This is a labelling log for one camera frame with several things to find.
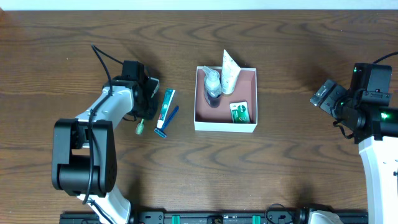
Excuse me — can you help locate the green white toothbrush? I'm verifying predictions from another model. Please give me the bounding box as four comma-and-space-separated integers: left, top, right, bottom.
136, 84, 159, 135

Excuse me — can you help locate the clear pump bottle dark liquid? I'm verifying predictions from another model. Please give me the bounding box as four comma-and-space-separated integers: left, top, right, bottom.
202, 66, 222, 108

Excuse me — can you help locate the white lotion tube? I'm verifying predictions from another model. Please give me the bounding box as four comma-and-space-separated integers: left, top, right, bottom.
221, 50, 241, 95

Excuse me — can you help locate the green soap packet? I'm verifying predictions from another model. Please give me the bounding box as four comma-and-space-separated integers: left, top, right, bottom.
229, 101, 251, 124

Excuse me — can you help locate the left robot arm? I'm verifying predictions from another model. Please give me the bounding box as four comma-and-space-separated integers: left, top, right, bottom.
51, 76, 160, 223

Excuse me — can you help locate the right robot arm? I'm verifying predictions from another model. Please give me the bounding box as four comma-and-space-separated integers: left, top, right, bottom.
310, 80, 397, 223

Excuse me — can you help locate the teal white toothpaste tube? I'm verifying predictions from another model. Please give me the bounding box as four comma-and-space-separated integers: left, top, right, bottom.
156, 89, 175, 129

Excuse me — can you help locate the blue disposable razor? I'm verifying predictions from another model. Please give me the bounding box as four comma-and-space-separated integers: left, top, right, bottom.
154, 106, 179, 138

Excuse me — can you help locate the white box with pink interior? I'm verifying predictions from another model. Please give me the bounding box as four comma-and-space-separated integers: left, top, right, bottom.
193, 66, 257, 133

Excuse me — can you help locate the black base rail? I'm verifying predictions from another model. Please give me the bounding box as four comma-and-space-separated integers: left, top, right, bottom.
59, 208, 368, 224

